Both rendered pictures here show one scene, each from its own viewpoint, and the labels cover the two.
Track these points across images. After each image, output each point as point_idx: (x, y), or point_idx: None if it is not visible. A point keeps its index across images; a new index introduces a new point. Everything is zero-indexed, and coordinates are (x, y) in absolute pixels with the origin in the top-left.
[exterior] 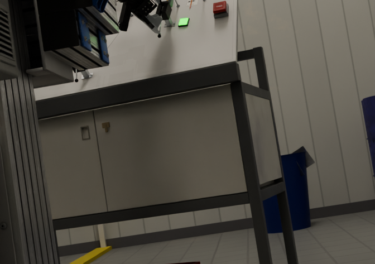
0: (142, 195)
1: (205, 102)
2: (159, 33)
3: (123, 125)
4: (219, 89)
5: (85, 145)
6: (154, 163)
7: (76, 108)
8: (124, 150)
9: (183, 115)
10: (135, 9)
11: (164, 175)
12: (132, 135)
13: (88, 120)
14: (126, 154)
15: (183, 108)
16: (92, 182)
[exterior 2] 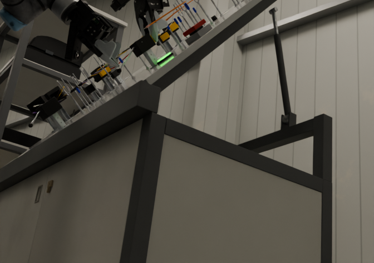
0: None
1: (117, 148)
2: (116, 66)
3: (59, 184)
4: (132, 128)
5: (34, 210)
6: (62, 237)
7: (33, 160)
8: (50, 217)
9: (97, 168)
10: (77, 30)
11: (63, 256)
12: (60, 197)
13: (44, 179)
14: (50, 223)
15: (100, 158)
16: (24, 257)
